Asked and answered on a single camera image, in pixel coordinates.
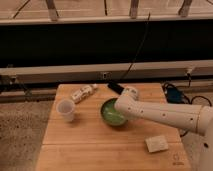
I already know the green ceramic bowl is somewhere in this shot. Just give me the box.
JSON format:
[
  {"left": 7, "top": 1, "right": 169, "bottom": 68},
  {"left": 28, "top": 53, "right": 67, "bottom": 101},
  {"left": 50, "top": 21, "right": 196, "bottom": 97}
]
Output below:
[{"left": 101, "top": 98, "right": 127, "bottom": 126}]

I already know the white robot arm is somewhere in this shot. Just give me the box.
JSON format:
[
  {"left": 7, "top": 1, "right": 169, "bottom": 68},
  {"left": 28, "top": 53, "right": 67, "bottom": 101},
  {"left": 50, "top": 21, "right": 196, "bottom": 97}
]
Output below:
[{"left": 115, "top": 87, "right": 213, "bottom": 171}]

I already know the black rectangular device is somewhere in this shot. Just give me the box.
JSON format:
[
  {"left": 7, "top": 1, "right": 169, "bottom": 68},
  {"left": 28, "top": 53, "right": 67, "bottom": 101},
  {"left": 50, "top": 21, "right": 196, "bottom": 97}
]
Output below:
[{"left": 108, "top": 83, "right": 124, "bottom": 95}]

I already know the white plastic bottle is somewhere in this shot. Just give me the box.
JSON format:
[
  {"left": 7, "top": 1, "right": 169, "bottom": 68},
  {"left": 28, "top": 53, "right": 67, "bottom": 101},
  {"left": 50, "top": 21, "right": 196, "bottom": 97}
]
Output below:
[{"left": 71, "top": 84, "right": 98, "bottom": 103}]

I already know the translucent plastic cup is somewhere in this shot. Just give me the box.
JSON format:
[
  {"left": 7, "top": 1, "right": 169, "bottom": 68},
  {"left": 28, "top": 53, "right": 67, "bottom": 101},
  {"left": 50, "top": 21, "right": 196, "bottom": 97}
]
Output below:
[{"left": 56, "top": 99, "right": 75, "bottom": 122}]

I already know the blue power box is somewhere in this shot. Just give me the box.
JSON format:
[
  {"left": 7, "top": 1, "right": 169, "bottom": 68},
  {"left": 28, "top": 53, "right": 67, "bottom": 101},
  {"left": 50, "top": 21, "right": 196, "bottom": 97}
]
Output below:
[{"left": 166, "top": 88, "right": 182, "bottom": 103}]

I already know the white sponge block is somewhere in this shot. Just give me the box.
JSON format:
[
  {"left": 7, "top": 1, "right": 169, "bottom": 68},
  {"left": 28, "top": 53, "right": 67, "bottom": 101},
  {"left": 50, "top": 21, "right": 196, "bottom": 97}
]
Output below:
[{"left": 145, "top": 135, "right": 169, "bottom": 153}]

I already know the black floor cable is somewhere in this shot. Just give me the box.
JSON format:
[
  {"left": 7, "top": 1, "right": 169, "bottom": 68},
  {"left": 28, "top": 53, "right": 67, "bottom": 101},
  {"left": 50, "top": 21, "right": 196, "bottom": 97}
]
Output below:
[{"left": 162, "top": 82, "right": 213, "bottom": 108}]

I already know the black hanging cable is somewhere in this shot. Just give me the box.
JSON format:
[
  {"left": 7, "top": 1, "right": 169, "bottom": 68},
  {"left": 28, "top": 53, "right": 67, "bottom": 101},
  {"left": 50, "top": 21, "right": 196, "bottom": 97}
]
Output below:
[{"left": 119, "top": 12, "right": 152, "bottom": 82}]

